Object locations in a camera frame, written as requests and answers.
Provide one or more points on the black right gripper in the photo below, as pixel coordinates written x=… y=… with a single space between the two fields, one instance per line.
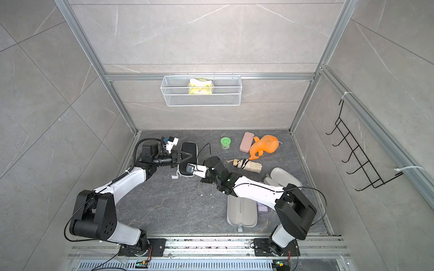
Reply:
x=207 y=180

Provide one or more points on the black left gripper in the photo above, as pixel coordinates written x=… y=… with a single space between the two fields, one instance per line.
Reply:
x=175 y=159

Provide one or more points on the black zippered umbrella sleeve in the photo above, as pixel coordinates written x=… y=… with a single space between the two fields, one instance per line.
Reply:
x=181 y=167

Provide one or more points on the lilac umbrella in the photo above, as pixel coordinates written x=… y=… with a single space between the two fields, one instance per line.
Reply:
x=262 y=209

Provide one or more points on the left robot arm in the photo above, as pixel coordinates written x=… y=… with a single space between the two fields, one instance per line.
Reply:
x=94 y=215

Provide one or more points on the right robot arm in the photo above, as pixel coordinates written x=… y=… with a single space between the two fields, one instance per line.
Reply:
x=295 y=211

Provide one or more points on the green lidded jar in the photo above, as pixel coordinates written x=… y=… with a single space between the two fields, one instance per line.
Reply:
x=225 y=143

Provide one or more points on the orange watering can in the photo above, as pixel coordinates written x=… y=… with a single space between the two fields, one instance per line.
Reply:
x=267 y=143

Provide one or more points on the yellow white pouch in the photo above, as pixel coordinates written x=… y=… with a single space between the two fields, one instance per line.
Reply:
x=200 y=87

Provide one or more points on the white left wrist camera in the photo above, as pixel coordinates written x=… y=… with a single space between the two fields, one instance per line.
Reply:
x=170 y=143

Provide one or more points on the white wire wall basket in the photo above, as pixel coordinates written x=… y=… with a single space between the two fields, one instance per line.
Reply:
x=186 y=90

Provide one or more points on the slotted metal base rail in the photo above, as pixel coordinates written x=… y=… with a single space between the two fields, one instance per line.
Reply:
x=221 y=252

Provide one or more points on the black wire hook rack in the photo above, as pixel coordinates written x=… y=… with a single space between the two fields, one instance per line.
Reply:
x=358 y=154

